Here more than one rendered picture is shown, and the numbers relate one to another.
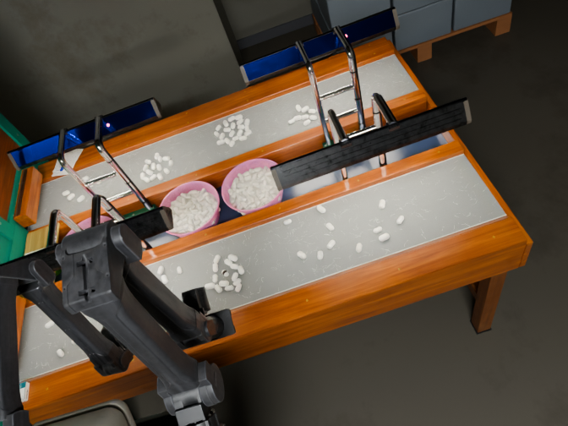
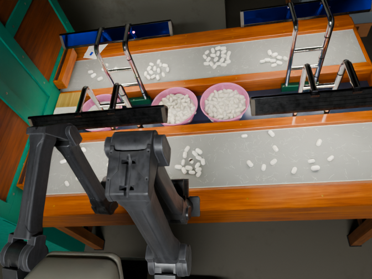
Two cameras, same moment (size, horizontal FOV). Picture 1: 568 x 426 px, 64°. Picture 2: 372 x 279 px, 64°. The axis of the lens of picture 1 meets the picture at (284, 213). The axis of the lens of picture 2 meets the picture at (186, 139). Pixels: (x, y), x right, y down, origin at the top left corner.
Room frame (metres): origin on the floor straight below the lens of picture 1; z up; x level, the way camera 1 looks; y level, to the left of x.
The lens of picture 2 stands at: (0.20, 0.14, 2.05)
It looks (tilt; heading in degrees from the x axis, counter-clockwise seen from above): 56 degrees down; 10
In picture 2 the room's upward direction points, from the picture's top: 17 degrees counter-clockwise
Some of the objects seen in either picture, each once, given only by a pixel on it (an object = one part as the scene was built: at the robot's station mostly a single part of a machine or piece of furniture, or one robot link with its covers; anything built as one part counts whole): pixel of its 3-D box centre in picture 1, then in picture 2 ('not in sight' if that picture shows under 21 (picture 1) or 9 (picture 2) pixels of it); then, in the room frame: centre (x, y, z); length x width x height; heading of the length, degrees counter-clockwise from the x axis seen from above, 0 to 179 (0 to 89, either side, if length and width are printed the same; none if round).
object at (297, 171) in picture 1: (368, 141); (331, 96); (0.93, -0.32, 1.08); 0.62 x 0.08 x 0.07; 85
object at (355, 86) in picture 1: (332, 92); (303, 48); (1.41, -0.37, 0.90); 0.20 x 0.19 x 0.45; 85
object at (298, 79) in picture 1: (215, 123); (204, 48); (1.81, 0.13, 0.67); 1.81 x 0.12 x 0.19; 85
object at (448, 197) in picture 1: (243, 267); (205, 160); (0.92, 0.21, 0.73); 1.81 x 0.30 x 0.02; 85
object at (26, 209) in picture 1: (28, 195); (65, 67); (1.68, 1.02, 0.83); 0.30 x 0.06 x 0.07; 175
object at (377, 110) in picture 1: (367, 161); (319, 108); (1.01, -0.34, 0.90); 0.20 x 0.19 x 0.45; 85
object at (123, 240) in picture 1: (154, 297); (160, 188); (0.49, 0.29, 1.40); 0.11 x 0.06 x 0.43; 83
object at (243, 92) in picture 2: (255, 190); (225, 106); (1.25, 0.07, 0.72); 0.27 x 0.27 x 0.10
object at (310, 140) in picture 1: (225, 174); (204, 87); (1.42, 0.17, 0.71); 1.81 x 0.06 x 0.11; 85
